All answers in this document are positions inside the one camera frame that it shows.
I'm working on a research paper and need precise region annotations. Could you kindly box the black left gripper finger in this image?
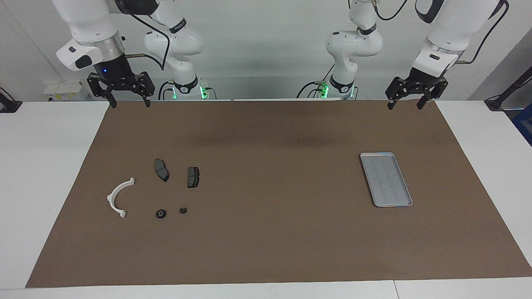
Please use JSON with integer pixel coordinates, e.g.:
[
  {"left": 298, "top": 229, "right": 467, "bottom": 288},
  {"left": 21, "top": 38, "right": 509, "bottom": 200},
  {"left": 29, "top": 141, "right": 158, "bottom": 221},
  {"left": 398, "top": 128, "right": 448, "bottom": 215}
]
[
  {"left": 386, "top": 77, "right": 410, "bottom": 110},
  {"left": 417, "top": 79, "right": 449, "bottom": 110}
]

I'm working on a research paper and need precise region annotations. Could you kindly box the black camera stand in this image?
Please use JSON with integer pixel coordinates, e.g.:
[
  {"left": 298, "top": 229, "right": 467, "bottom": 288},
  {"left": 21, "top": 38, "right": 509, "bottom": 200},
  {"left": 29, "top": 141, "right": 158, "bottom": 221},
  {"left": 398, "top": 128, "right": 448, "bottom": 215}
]
[{"left": 484, "top": 66, "right": 532, "bottom": 110}]

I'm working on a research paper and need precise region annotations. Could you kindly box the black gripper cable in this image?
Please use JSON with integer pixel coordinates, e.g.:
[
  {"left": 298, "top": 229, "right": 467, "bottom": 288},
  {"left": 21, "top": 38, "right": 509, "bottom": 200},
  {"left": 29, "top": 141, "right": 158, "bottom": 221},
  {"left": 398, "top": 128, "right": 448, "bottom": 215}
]
[
  {"left": 457, "top": 0, "right": 510, "bottom": 65},
  {"left": 125, "top": 12, "right": 172, "bottom": 70}
]

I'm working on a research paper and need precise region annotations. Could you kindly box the black left arm base cable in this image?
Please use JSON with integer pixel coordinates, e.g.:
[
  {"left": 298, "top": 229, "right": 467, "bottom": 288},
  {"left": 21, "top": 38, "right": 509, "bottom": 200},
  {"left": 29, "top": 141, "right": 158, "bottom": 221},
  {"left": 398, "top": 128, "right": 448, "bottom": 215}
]
[{"left": 296, "top": 64, "right": 335, "bottom": 99}]

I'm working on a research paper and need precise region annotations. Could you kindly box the curved dark grey brake pad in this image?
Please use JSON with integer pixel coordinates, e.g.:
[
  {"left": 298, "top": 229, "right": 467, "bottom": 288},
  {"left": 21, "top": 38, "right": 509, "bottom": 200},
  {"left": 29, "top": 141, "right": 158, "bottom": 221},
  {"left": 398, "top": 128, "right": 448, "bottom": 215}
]
[{"left": 154, "top": 159, "right": 170, "bottom": 182}]

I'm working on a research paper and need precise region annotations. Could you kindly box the blue crate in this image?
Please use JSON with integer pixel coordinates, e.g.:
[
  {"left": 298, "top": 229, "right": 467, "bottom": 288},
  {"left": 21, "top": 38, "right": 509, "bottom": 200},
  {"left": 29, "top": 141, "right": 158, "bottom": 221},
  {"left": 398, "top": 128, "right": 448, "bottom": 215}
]
[{"left": 512, "top": 104, "right": 532, "bottom": 147}]

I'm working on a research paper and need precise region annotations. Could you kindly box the white curved plastic bracket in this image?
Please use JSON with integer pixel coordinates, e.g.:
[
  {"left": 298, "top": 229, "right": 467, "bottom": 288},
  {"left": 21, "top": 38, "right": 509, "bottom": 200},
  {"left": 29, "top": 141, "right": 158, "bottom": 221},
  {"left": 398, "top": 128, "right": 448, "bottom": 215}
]
[{"left": 107, "top": 177, "right": 135, "bottom": 218}]

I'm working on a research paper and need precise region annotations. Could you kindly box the silver metal tray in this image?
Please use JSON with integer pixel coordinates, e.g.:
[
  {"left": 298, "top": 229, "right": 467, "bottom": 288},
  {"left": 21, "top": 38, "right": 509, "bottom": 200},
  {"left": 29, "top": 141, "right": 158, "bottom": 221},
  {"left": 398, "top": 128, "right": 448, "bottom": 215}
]
[{"left": 360, "top": 152, "right": 414, "bottom": 208}]

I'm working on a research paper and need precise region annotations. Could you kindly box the brown table mat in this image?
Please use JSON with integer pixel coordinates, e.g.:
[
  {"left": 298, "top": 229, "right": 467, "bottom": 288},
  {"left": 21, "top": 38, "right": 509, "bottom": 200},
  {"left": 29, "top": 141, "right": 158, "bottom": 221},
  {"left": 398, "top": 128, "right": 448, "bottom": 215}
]
[{"left": 25, "top": 100, "right": 532, "bottom": 288}]

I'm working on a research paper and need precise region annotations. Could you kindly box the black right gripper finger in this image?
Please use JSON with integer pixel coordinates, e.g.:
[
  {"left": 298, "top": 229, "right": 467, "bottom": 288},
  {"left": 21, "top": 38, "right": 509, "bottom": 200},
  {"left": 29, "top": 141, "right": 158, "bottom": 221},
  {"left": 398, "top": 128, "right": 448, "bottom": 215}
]
[
  {"left": 139, "top": 71, "right": 155, "bottom": 108},
  {"left": 87, "top": 73, "right": 117, "bottom": 109}
]

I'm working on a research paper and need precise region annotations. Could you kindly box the black clamp mount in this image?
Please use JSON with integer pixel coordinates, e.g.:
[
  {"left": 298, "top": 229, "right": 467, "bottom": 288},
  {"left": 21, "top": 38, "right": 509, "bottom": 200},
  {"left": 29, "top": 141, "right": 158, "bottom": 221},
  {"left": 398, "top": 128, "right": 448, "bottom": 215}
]
[{"left": 0, "top": 87, "right": 22, "bottom": 113}]

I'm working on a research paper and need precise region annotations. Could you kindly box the white wall socket box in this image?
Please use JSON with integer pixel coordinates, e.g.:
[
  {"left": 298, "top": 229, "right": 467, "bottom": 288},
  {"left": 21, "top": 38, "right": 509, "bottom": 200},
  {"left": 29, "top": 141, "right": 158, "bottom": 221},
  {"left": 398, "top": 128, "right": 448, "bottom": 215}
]
[{"left": 43, "top": 81, "right": 90, "bottom": 101}]

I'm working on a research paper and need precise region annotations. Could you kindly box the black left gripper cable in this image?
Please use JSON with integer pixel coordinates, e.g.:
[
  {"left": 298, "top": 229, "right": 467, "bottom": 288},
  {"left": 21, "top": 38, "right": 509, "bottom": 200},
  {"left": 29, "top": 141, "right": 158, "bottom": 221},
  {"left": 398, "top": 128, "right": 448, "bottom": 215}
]
[{"left": 457, "top": 0, "right": 510, "bottom": 65}]

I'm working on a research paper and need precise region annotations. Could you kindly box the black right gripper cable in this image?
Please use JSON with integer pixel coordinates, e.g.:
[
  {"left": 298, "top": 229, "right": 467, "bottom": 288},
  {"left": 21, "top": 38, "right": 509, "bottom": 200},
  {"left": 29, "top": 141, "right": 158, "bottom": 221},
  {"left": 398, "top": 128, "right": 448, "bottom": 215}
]
[{"left": 125, "top": 12, "right": 172, "bottom": 70}]

